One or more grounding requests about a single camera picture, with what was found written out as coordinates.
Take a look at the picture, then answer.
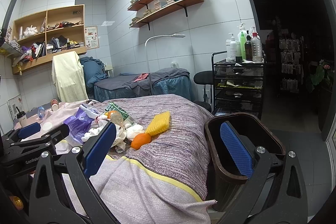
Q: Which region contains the purple plastic bag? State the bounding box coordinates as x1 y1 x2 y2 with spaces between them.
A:
63 108 93 144

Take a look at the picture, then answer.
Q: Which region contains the orange juice bottle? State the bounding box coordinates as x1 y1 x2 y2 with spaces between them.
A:
105 110 123 126

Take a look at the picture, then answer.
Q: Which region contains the white tissue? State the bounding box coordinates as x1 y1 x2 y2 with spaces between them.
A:
125 123 145 140

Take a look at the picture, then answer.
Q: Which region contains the orange fruit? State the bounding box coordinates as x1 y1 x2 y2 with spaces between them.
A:
131 133 151 150

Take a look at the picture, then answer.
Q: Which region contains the yellow sponge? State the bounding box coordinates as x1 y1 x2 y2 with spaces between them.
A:
145 111 170 136

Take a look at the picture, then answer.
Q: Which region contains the dark brown trash bin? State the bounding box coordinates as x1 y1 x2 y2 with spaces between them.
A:
204 113 285 212

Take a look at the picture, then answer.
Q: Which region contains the cream cloth on chair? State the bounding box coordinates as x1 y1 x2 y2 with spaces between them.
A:
51 51 88 103

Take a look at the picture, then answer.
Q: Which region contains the green patterned package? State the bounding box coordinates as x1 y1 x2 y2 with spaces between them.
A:
105 102 134 125

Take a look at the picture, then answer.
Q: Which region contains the blue bundle of bedding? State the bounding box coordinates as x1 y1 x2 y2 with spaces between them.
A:
80 57 108 96

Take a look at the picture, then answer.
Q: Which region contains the wooden cubby shelf unit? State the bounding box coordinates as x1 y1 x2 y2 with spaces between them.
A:
12 5 87 75

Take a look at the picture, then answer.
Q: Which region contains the purple striped bed cover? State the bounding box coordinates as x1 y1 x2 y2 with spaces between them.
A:
15 93 219 224

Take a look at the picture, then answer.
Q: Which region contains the black mesh drawer cart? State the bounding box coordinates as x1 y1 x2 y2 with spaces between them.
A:
211 51 264 119

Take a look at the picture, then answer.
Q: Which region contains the blue covered massage bed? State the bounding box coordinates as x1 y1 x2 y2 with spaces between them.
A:
93 68 195 102

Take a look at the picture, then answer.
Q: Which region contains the potted green plant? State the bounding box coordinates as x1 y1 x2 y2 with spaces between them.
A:
311 59 333 86

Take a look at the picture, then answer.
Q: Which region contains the black round stool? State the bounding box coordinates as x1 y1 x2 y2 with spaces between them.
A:
194 71 213 112

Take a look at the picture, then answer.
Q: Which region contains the clear plastic bottle red cap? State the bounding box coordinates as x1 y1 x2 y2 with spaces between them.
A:
251 32 263 63

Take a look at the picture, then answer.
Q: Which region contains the dark brown glass bottle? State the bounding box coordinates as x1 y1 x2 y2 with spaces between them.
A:
244 31 253 61

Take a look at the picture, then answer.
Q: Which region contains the white pump bottle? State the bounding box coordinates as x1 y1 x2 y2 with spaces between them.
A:
226 33 237 63

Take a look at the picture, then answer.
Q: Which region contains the white floor lamp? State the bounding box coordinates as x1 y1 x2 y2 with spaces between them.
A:
144 33 186 96

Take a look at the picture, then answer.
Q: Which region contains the green pump bottle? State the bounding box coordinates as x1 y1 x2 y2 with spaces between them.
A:
238 23 247 60

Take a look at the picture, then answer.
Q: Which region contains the wall poster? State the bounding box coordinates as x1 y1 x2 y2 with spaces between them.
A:
84 26 99 50

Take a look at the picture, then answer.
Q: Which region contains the lower wooden wall shelf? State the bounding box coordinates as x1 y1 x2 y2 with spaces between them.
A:
129 0 205 30

